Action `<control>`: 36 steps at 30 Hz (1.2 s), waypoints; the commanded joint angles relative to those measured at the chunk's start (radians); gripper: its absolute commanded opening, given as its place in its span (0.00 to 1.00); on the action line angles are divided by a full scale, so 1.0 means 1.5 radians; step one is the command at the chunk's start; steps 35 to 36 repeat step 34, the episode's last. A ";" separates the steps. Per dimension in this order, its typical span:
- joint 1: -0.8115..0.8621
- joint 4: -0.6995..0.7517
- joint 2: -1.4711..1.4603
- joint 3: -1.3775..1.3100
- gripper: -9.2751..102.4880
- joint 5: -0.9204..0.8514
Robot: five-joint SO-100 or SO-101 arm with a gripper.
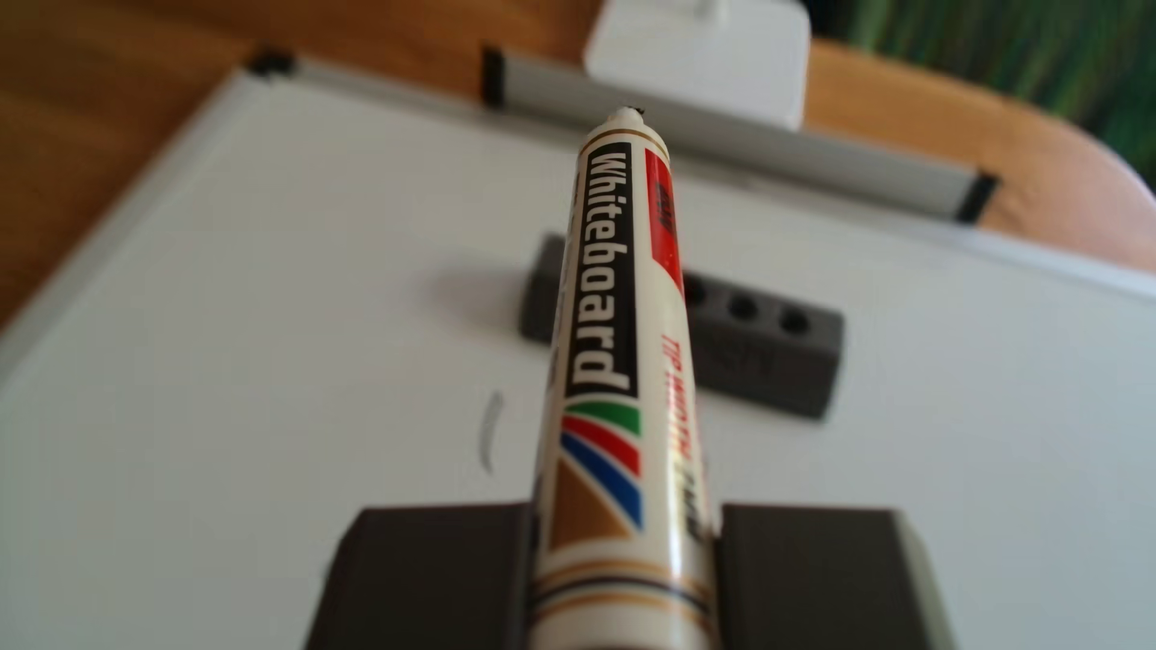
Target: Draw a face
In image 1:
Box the white whiteboard marker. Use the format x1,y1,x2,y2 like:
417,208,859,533
528,107,719,650

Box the whiteboard with aluminium frame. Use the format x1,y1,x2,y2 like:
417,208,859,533
0,56,1156,650

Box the aluminium whiteboard pen tray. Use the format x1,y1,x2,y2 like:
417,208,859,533
480,45,1002,225

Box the green curtain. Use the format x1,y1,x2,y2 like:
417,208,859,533
804,0,1156,191

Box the grey Da Pinchi marker holder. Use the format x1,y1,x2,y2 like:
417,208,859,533
519,233,845,421

